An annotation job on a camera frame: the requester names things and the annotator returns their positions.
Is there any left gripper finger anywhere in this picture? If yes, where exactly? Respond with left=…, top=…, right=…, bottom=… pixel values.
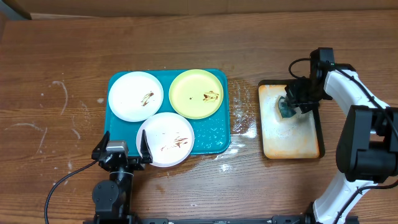
left=91, top=131, right=110, bottom=161
left=140, top=129, right=153, bottom=164

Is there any dark green sponge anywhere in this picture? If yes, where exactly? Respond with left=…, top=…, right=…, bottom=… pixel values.
left=277, top=96, right=297, bottom=118

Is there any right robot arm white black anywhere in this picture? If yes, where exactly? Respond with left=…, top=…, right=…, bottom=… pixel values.
left=284, top=61, right=397, bottom=223

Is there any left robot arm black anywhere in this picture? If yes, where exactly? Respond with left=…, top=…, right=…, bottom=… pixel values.
left=91, top=131, right=153, bottom=223

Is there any black tray with soapy water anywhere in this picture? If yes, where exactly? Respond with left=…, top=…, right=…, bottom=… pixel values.
left=258, top=80, right=325, bottom=159

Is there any white plate bottom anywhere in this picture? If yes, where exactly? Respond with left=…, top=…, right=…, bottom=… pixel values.
left=136, top=112, right=195, bottom=167

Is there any white plate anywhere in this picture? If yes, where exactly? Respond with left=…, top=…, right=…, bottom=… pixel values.
left=136, top=112, right=195, bottom=167
left=108, top=72, right=164, bottom=122

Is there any white plate top left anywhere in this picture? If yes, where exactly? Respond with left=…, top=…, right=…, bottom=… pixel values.
left=108, top=72, right=164, bottom=122

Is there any yellow-green plate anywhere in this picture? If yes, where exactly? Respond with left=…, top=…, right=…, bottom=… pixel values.
left=169, top=69, right=224, bottom=119

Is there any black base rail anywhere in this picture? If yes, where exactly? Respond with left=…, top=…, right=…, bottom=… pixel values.
left=83, top=215, right=360, bottom=224

